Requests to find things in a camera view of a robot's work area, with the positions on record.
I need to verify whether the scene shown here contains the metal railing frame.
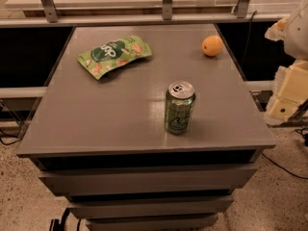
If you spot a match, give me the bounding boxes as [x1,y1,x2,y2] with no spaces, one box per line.
[0,0,302,28]

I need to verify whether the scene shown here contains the grey drawer cabinet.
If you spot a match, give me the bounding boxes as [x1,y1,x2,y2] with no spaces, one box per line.
[17,24,275,231]

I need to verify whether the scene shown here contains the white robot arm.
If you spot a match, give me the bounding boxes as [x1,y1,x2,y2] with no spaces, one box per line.
[264,0,308,125]

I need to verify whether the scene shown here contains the green soda can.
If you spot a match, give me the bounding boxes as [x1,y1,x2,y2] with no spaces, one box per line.
[165,81,195,134]

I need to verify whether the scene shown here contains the black cable at left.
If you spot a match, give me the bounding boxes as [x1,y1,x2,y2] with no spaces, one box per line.
[0,99,27,146]

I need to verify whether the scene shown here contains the green rice chip bag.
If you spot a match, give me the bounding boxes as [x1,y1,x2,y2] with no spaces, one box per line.
[77,36,152,80]

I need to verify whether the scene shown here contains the black hanging cable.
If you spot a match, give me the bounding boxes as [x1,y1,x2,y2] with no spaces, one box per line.
[241,10,258,69]

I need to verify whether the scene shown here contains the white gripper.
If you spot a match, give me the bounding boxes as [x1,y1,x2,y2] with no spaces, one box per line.
[264,17,308,125]

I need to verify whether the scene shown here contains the black cable on floor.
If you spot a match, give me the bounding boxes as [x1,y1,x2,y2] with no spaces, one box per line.
[261,151,308,181]

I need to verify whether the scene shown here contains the orange fruit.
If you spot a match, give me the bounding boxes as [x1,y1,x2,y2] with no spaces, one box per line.
[201,36,223,57]

